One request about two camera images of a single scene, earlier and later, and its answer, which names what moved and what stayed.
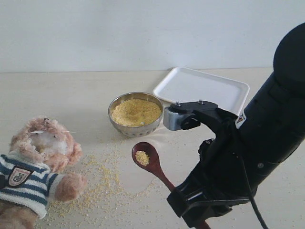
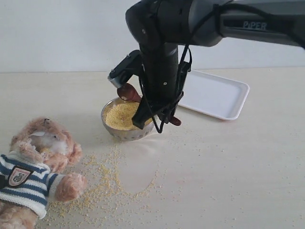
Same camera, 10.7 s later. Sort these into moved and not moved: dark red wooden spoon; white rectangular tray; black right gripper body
Moved: dark red wooden spoon; black right gripper body
Not moved: white rectangular tray
